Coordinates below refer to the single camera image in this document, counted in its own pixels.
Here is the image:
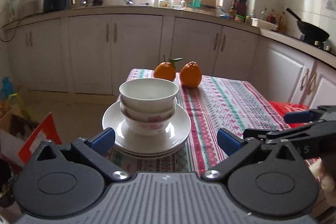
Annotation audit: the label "brown cardboard box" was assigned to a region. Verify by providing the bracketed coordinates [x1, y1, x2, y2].
[1, 105, 33, 166]

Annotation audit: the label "dark sauce bottle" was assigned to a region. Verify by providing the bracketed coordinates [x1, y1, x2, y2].
[228, 0, 236, 20]

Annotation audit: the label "orange with leafy stem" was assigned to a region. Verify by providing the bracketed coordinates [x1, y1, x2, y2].
[153, 54, 183, 82]

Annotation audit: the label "blue thermos jug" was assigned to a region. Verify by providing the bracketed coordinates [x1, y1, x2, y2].
[1, 77, 14, 100]

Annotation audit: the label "orange without leaves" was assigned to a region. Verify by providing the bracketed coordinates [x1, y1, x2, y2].
[179, 61, 202, 88]

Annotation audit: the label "plain white bowl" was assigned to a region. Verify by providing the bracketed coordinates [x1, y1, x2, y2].
[119, 78, 179, 113]

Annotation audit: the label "black knife block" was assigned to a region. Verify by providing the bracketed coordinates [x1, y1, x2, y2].
[235, 0, 248, 16]

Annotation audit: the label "gloved right hand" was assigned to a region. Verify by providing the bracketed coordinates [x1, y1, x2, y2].
[309, 160, 335, 192]

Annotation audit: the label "white plate with fruit print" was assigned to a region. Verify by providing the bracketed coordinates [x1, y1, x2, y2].
[115, 140, 187, 159]

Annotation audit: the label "red cardboard box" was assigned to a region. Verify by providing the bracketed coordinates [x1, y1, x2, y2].
[18, 113, 62, 164]

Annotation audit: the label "white kitchen cabinets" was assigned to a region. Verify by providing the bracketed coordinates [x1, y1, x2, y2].
[3, 14, 335, 108]

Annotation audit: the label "black wok on stove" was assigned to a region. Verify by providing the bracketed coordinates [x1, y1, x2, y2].
[286, 7, 330, 46]

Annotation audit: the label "plain white deep plate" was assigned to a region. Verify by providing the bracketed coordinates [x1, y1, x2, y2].
[102, 102, 191, 153]

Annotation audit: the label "white bowl with pink flowers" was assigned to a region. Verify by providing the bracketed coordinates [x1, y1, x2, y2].
[122, 112, 173, 136]

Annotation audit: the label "white bottom plate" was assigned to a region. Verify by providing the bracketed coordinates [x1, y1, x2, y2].
[115, 144, 184, 160]

